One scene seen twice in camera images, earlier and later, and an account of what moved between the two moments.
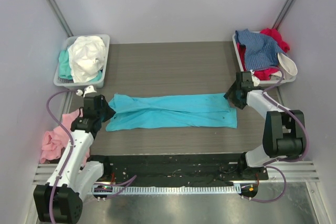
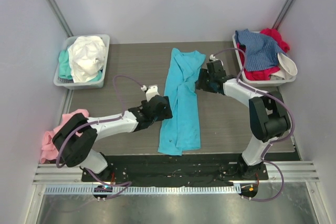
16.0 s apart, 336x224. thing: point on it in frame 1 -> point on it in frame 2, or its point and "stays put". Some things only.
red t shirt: [264, 75] stays put
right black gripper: [238, 95] -> [200, 81]
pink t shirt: [56, 140] stays put
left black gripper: [100, 107] -> [166, 107]
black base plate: [179, 170] stays put
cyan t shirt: [208, 110] -> [181, 131]
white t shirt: [86, 55] stays put
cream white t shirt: [288, 67] stays put
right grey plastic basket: [242, 67] stays put
